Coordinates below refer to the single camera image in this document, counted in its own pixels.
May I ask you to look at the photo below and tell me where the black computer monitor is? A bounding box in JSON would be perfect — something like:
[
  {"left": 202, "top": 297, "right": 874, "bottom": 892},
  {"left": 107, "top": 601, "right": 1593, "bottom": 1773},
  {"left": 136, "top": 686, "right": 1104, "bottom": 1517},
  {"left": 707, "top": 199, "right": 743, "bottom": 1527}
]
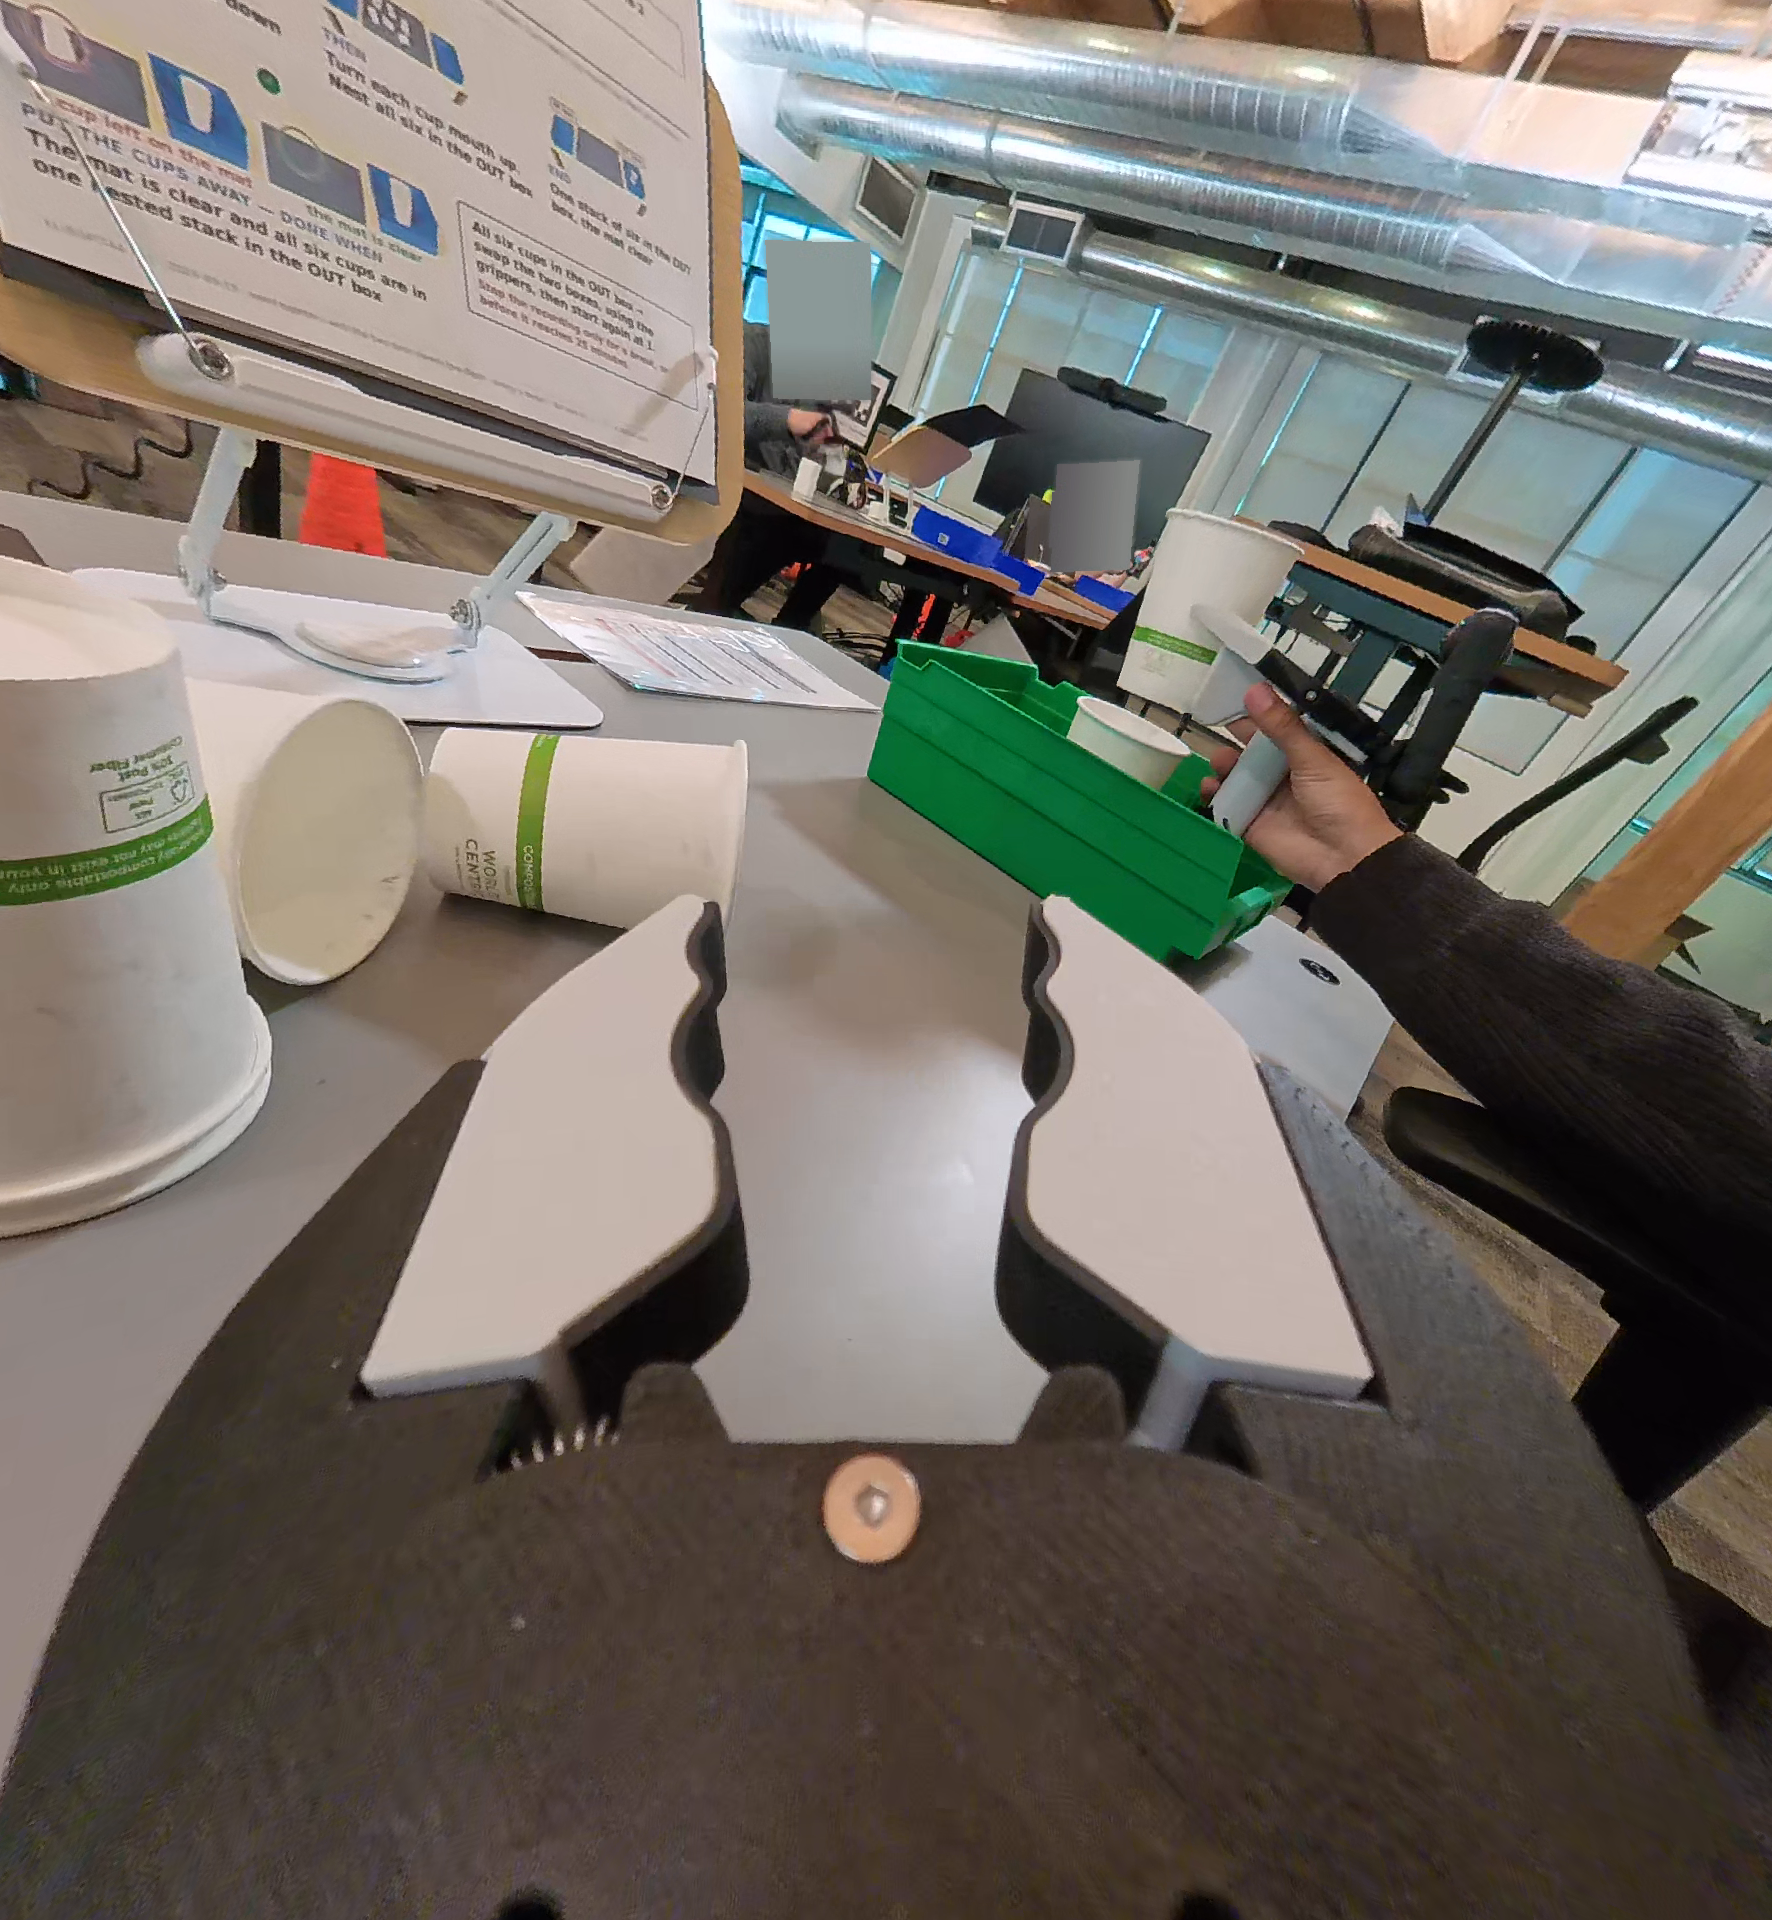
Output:
[{"left": 971, "top": 366, "right": 1215, "bottom": 526}]

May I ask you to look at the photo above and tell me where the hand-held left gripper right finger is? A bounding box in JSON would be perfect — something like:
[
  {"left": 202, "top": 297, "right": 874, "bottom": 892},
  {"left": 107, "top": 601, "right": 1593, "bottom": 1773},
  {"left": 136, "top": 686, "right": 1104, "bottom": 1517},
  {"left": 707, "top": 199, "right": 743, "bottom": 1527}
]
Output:
[{"left": 993, "top": 898, "right": 1375, "bottom": 1455}]

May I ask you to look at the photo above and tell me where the grey desk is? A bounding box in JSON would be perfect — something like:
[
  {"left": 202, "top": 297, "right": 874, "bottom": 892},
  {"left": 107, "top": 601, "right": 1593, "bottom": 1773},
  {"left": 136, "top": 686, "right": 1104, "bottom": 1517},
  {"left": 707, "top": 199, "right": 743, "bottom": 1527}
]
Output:
[{"left": 0, "top": 477, "right": 1399, "bottom": 1890}]

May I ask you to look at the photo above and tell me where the person's right hand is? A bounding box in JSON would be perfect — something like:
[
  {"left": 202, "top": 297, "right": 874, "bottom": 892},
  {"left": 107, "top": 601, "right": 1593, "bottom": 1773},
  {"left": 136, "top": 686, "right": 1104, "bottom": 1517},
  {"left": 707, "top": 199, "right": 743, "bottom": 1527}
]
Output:
[{"left": 1201, "top": 681, "right": 1405, "bottom": 898}]

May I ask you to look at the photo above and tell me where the blue plastic bin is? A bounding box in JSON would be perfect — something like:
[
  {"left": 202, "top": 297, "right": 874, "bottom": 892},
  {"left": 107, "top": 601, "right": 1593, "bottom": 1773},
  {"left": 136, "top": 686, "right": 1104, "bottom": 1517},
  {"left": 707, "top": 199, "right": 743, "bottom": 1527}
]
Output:
[{"left": 909, "top": 505, "right": 1048, "bottom": 597}]

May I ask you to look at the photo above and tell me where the orange traffic cone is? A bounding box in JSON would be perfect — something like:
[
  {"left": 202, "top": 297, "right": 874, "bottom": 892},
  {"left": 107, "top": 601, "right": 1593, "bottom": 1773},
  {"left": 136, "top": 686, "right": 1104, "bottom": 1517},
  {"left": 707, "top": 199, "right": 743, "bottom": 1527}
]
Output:
[{"left": 298, "top": 450, "right": 390, "bottom": 559}]

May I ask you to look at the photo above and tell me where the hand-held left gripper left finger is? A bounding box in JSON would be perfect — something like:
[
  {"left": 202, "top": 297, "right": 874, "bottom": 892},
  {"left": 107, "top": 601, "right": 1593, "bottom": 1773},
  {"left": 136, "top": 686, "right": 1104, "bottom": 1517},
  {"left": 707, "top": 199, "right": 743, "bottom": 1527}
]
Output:
[{"left": 357, "top": 895, "right": 748, "bottom": 1443}]

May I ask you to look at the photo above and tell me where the laminated paper sheet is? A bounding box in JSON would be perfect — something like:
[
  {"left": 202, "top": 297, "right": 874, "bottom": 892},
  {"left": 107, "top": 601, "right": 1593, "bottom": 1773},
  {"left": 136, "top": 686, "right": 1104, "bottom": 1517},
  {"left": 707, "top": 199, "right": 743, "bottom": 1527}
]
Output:
[{"left": 515, "top": 589, "right": 879, "bottom": 707}]

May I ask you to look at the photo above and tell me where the wire page holder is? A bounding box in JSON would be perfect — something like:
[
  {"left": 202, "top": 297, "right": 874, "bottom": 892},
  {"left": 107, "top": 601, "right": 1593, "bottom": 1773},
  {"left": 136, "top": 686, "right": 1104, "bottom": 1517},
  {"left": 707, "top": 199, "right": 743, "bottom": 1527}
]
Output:
[
  {"left": 19, "top": 6, "right": 235, "bottom": 380},
  {"left": 652, "top": 344, "right": 723, "bottom": 503}
]

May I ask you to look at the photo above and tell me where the printed instruction board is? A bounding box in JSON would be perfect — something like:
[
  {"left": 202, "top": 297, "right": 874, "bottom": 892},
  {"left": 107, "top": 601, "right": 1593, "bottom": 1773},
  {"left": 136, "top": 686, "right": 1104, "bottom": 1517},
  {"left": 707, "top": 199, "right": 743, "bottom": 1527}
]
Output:
[{"left": 0, "top": 0, "right": 745, "bottom": 531}]

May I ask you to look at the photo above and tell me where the black bag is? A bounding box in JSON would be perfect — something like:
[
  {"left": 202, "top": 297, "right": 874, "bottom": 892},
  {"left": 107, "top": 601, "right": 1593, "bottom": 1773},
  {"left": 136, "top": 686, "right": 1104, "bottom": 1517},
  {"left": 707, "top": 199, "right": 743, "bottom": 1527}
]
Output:
[{"left": 1342, "top": 509, "right": 1577, "bottom": 623}]

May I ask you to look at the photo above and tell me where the round wooden board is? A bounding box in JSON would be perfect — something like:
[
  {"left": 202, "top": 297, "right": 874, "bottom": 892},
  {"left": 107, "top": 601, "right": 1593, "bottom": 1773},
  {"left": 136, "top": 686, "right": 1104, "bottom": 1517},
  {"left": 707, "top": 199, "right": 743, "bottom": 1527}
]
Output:
[{"left": 864, "top": 404, "right": 1030, "bottom": 489}]

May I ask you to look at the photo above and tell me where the person's right forearm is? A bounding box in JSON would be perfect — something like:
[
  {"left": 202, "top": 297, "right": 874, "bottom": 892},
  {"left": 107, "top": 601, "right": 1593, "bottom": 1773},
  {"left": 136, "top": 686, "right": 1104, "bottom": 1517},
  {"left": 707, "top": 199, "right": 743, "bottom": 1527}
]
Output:
[{"left": 1306, "top": 833, "right": 1772, "bottom": 1353}]

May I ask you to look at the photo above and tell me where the black-legged standing desk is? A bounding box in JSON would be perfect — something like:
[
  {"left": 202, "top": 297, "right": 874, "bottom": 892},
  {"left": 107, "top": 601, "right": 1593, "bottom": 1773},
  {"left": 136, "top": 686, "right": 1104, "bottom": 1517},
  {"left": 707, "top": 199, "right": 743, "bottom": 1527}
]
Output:
[{"left": 1267, "top": 532, "right": 1628, "bottom": 721}]

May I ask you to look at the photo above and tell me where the wooden post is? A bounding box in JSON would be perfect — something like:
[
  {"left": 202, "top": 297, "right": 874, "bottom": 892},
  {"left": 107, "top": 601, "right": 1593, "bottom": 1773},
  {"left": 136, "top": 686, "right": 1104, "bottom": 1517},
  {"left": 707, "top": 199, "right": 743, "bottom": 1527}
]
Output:
[{"left": 1562, "top": 631, "right": 1772, "bottom": 969}]

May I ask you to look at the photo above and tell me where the wooden desk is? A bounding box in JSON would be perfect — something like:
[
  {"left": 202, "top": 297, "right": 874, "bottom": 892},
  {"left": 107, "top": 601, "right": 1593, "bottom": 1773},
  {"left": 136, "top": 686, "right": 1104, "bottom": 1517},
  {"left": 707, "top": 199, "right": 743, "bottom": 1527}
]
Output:
[{"left": 743, "top": 467, "right": 1128, "bottom": 632}]

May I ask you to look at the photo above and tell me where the white board stand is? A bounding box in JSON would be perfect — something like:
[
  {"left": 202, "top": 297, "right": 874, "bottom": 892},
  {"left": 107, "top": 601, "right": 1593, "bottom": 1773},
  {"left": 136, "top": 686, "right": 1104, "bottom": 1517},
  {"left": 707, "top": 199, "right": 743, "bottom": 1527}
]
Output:
[{"left": 68, "top": 333, "right": 678, "bottom": 732}]

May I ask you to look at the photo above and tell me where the green plastic bin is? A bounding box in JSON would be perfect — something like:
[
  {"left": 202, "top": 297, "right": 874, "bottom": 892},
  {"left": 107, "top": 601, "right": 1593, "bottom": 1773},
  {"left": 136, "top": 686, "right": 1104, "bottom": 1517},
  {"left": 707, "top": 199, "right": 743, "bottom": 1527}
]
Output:
[{"left": 865, "top": 637, "right": 1297, "bottom": 965}]

